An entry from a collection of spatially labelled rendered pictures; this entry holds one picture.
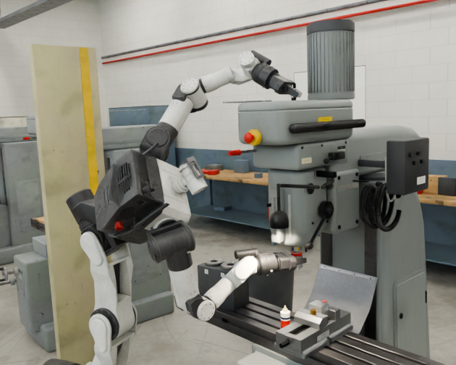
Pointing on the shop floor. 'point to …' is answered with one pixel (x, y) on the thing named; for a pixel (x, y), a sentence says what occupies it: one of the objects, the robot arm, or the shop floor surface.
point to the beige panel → (68, 182)
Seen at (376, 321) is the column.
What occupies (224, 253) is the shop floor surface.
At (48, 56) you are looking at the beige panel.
